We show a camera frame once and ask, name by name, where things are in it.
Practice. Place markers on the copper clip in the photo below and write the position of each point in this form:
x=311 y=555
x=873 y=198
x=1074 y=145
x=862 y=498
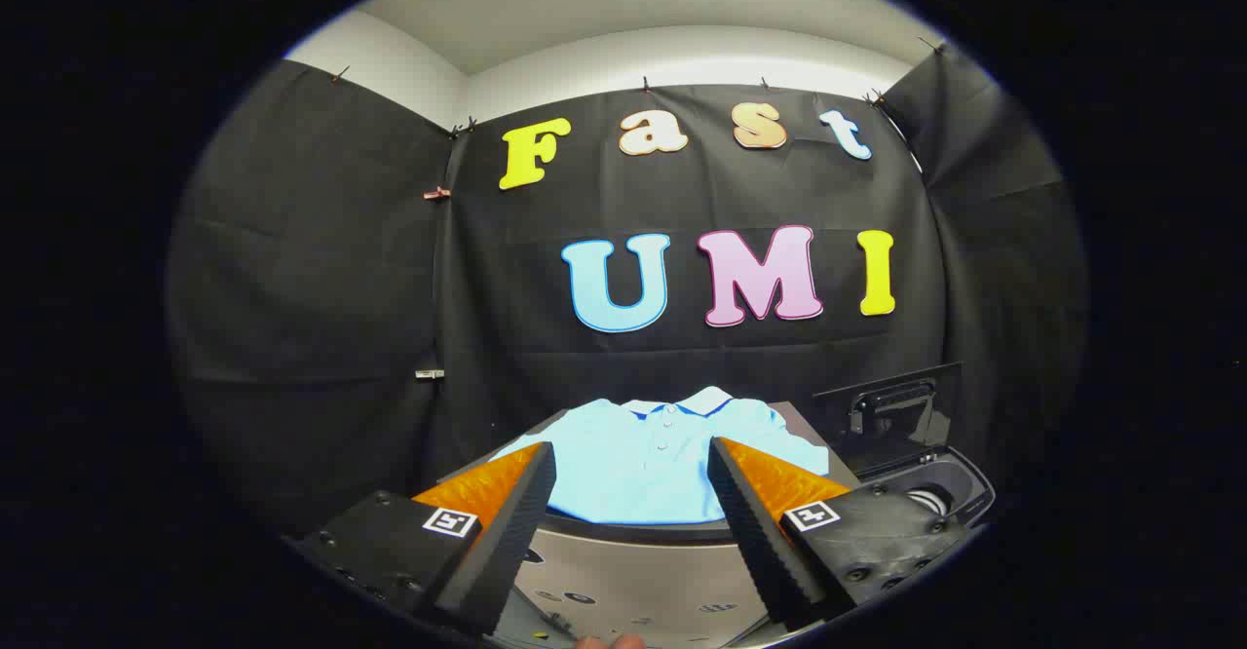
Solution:
x=436 y=193

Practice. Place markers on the light blue polo shirt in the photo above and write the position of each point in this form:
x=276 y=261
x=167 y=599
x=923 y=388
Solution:
x=633 y=474

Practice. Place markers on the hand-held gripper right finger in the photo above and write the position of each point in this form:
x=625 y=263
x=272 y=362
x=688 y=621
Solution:
x=760 y=532

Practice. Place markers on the dark washing machine lid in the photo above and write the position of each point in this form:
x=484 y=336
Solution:
x=896 y=405

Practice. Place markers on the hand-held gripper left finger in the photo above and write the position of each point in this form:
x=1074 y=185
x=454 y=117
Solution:
x=507 y=532

